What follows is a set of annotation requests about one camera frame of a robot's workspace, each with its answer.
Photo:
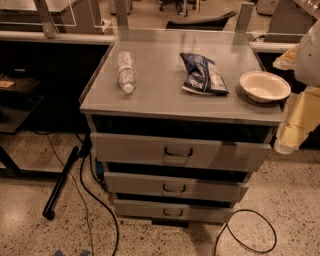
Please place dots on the grey drawer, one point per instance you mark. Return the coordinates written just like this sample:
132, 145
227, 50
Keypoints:
179, 212
176, 152
211, 188

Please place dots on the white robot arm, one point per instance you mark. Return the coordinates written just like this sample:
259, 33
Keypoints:
307, 65

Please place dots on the grey drawer cabinet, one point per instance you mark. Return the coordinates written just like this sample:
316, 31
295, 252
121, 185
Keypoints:
159, 106

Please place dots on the grey top drawer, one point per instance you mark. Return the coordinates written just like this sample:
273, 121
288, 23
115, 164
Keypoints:
176, 152

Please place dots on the grey bottom drawer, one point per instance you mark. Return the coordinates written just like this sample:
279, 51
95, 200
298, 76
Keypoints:
179, 212

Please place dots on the white bowl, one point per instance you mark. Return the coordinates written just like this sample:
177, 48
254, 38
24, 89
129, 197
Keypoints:
264, 87

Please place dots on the blue chip bag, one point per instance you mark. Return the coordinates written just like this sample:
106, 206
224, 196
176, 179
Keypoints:
203, 77

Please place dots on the black office chair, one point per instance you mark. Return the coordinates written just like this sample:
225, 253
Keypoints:
212, 24

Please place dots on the clear plastic water bottle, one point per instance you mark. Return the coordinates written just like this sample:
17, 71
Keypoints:
126, 72

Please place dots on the black stand leg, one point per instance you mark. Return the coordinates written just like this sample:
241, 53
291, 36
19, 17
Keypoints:
48, 211

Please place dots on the black side cart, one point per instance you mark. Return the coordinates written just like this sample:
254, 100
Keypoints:
17, 101

